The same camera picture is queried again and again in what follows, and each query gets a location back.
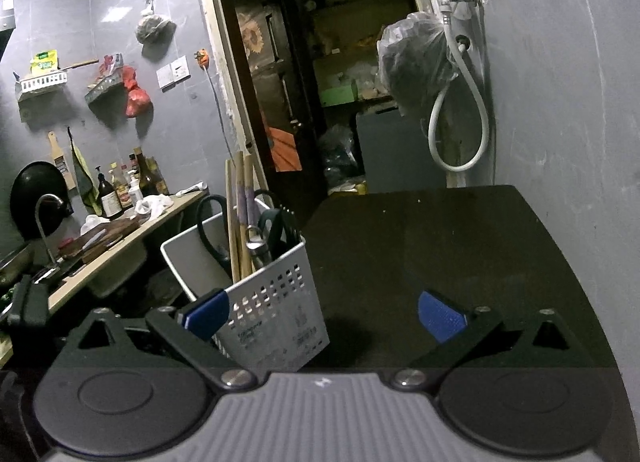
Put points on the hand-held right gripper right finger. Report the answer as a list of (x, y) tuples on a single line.
[(440, 315)]

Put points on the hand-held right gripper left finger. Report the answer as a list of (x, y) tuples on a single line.
[(210, 315)]

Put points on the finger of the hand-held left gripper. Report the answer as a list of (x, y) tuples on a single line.
[(32, 299)]

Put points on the white perforated utensil basket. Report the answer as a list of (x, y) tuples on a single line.
[(280, 302)]

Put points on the metal bowl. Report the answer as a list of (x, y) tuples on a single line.
[(15, 262)]

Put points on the gooseneck sink faucet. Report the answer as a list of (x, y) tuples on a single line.
[(42, 232)]

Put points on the sink basin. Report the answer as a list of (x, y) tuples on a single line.
[(120, 272)]

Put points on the white cloth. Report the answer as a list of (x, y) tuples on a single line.
[(94, 223), (155, 204)]

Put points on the dark wooden cutting board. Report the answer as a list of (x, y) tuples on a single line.
[(107, 232)]

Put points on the wooden kitchen counter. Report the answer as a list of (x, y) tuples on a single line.
[(165, 217)]

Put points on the black wok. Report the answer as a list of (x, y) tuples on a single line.
[(35, 187)]

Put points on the row of condiment bottles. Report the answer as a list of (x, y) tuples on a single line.
[(107, 197)]

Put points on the white tube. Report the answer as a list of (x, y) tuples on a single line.
[(192, 188)]

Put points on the green yellow cloth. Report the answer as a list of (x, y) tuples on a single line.
[(82, 177)]

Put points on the wooden hanging board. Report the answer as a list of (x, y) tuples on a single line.
[(56, 152)]

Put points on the yellow container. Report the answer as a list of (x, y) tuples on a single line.
[(361, 188)]

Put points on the grey cabinet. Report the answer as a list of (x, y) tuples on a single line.
[(395, 152)]

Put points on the door poster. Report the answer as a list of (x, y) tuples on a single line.
[(285, 152)]

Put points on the black plastic bags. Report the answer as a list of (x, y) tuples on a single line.
[(337, 152)]

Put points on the red plastic bag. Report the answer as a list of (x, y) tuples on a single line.
[(136, 99)]

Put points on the dark door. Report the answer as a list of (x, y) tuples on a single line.
[(265, 92)]

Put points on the yellow green packet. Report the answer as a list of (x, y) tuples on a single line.
[(44, 62)]

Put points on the green box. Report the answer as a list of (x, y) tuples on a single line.
[(340, 94)]

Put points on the red white packet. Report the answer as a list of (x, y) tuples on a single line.
[(110, 64)]

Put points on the clear bags of food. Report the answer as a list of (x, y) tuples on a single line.
[(362, 74)]

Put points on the plastic bag with dark contents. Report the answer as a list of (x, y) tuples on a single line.
[(412, 62)]

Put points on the black range hood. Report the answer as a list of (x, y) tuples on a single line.
[(5, 27)]

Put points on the wooden shelf unit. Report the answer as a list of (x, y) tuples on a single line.
[(350, 54)]

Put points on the hanging mesh bag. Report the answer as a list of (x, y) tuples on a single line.
[(152, 28)]

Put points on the grey metal wall rack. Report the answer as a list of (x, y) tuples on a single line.
[(102, 92)]

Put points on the white wall switch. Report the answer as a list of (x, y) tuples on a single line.
[(175, 73)]

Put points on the orange wall hook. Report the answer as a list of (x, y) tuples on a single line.
[(202, 58)]

